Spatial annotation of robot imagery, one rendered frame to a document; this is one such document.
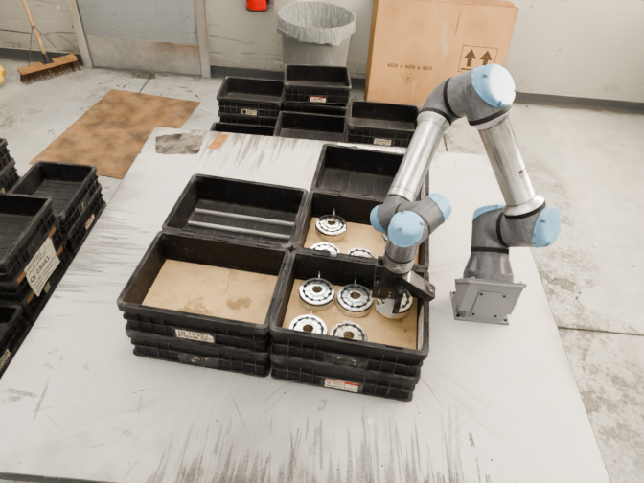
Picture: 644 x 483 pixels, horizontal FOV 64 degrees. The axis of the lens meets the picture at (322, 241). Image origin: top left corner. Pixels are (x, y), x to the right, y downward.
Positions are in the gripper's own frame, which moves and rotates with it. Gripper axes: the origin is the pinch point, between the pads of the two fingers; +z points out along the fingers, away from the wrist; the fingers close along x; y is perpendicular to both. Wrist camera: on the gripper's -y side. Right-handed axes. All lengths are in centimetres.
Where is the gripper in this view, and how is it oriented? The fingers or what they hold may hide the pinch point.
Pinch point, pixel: (394, 308)
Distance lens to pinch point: 145.1
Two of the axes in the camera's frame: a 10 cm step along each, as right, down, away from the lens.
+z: -0.3, 6.5, 7.6
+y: -9.9, -1.4, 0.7
